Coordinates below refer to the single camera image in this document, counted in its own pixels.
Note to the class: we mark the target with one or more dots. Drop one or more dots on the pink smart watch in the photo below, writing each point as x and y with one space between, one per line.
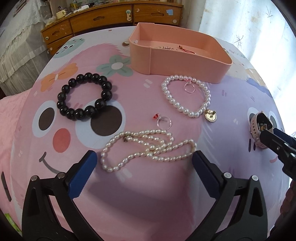
259 123

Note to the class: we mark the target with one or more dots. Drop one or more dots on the lace covered furniture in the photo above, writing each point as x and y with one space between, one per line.
23 51

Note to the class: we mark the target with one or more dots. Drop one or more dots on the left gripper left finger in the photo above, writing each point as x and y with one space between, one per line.
70 187

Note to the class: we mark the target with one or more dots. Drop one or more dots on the white pearl bracelet gold charm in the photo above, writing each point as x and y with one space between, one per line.
189 96

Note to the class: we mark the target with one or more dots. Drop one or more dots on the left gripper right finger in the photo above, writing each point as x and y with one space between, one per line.
220 186

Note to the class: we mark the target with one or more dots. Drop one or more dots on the white floral curtain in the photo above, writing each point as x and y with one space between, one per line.
260 32

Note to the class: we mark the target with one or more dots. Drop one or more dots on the wooden desk with drawers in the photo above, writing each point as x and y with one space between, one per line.
108 15

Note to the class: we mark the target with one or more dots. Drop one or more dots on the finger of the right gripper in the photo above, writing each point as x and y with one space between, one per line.
285 153
288 139

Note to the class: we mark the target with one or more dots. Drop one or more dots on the pink plastic tray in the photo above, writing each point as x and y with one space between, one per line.
167 50

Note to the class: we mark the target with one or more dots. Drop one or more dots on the cartoon printed tablecloth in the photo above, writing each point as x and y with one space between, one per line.
144 186

